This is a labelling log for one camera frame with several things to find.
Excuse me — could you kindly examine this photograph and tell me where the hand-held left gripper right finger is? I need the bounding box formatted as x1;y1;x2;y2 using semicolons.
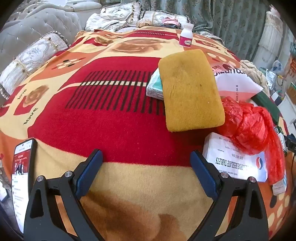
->
190;150;270;241

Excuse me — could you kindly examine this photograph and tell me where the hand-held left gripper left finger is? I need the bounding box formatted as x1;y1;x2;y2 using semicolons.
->
23;149;109;241

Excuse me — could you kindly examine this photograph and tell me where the yellow sponge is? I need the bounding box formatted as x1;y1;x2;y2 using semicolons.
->
158;49;226;133

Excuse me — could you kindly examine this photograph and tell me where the beige knotted cloth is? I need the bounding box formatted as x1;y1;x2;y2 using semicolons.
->
240;60;271;95

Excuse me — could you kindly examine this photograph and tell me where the red plastic bag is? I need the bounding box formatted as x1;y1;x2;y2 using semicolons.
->
216;96;286;186

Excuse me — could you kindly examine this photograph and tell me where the black smartphone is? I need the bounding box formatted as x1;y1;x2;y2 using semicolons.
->
11;138;38;234

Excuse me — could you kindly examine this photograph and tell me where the small white medicine box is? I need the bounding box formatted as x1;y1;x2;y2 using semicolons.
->
272;169;288;195

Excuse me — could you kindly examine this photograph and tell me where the white and pink snack bag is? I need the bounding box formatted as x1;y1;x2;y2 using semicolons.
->
209;62;264;101

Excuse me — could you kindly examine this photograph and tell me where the dark green box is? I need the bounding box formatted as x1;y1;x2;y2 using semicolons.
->
251;91;281;123

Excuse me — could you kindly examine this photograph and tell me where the teal tissue pack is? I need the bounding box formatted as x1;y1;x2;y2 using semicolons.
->
146;68;165;100

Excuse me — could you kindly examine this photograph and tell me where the striped bolster pillow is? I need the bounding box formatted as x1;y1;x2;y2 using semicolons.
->
0;32;68;93

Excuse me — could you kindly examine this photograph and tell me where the white pill bottle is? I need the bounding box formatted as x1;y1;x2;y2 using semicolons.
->
179;22;194;48

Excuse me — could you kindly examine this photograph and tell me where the folded white cloth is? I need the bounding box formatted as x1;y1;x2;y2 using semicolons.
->
85;13;130;32

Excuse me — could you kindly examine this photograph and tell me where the white lace curtain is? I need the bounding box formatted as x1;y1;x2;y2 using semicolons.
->
252;7;292;67

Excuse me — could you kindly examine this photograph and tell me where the pink cloth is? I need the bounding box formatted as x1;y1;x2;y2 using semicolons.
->
162;16;183;27

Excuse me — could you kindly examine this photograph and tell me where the embroidered cushion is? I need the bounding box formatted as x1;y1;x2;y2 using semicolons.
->
99;3;141;26
136;10;192;29

